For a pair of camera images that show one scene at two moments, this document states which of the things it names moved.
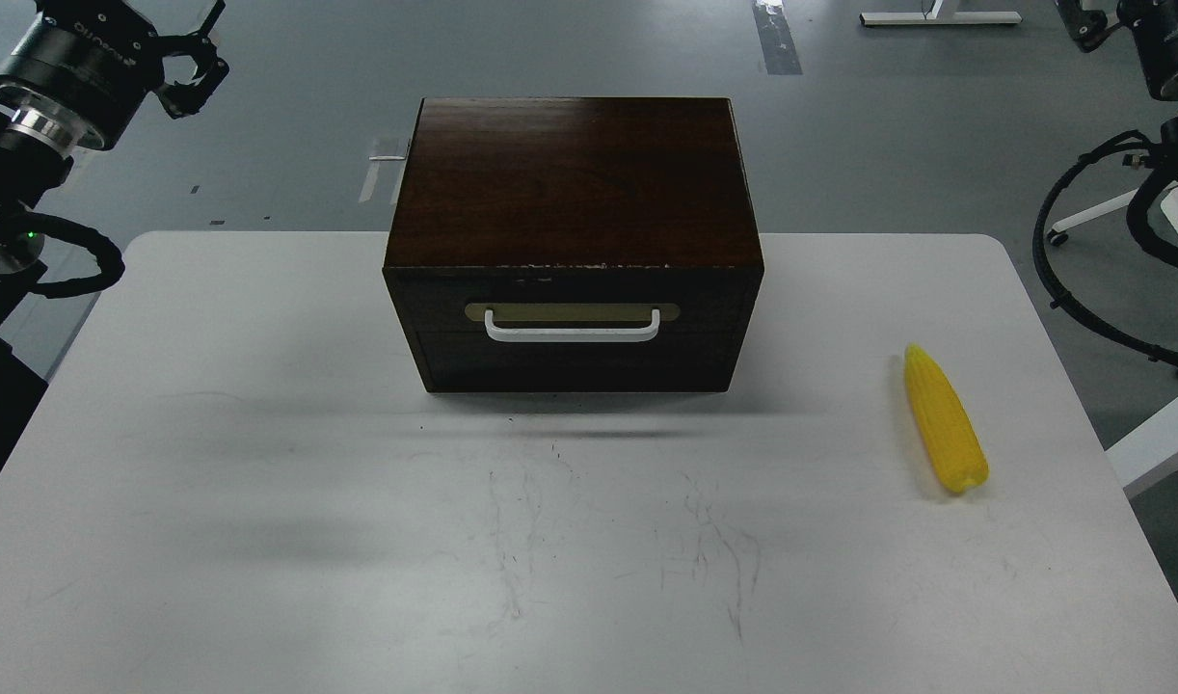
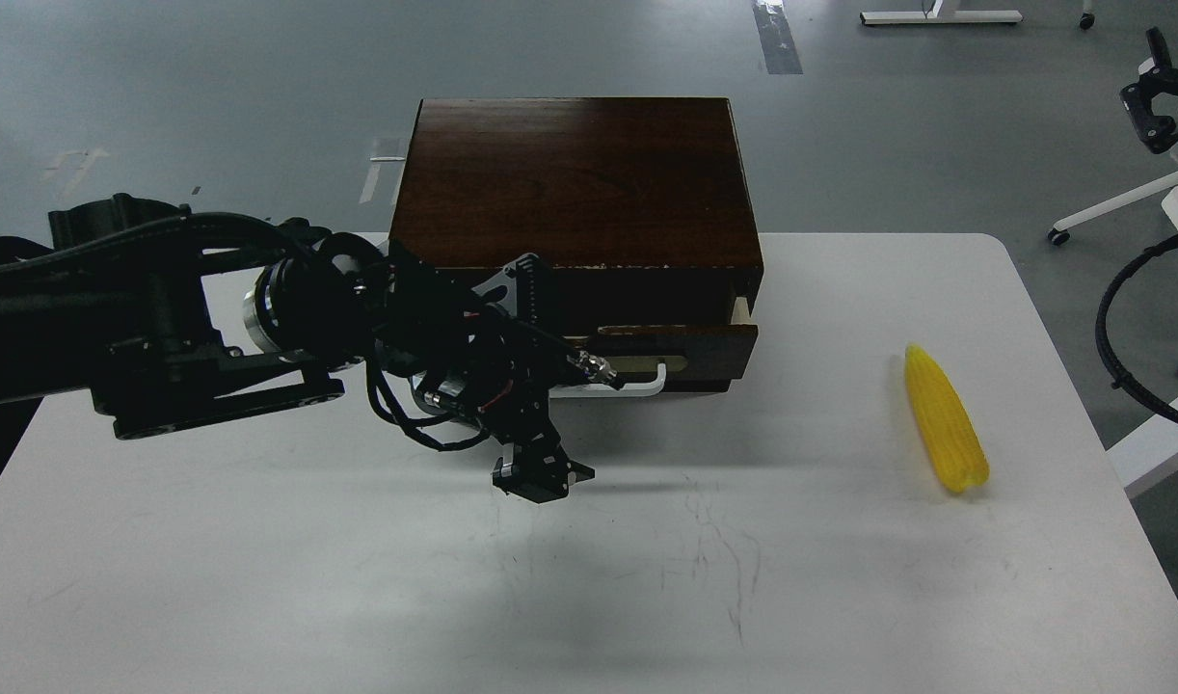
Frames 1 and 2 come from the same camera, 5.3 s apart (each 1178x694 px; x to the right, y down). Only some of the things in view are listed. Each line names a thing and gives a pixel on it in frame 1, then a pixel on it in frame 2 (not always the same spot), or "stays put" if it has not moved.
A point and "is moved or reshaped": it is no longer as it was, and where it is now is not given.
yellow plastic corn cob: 945,419 stays put
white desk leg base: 931,16 stays put
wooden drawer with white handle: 577,329 is moved or reshaped
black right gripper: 1088,28 -> 1158,132
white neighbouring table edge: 1172,437 stays put
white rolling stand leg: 1057,234 stays put
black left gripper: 182,99 -> 452,363
